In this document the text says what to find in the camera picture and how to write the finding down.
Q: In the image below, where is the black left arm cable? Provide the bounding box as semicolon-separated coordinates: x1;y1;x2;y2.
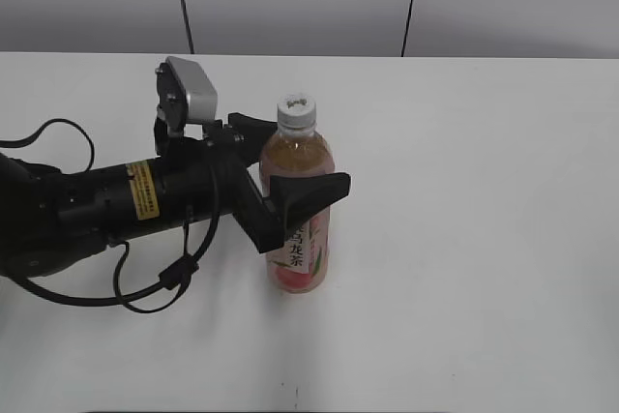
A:
0;117;221;315

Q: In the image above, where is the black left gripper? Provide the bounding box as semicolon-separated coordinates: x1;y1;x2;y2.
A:
154;112;351;254

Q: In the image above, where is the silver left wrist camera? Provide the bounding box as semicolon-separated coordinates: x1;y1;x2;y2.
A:
156;56;218;136

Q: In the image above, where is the pink peach tea bottle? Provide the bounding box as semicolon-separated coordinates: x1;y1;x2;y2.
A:
259;118;337;296

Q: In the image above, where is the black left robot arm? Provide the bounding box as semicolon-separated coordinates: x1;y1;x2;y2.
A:
1;113;351;278

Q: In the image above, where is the white bottle cap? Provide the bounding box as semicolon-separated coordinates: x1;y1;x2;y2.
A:
277;93;317;130

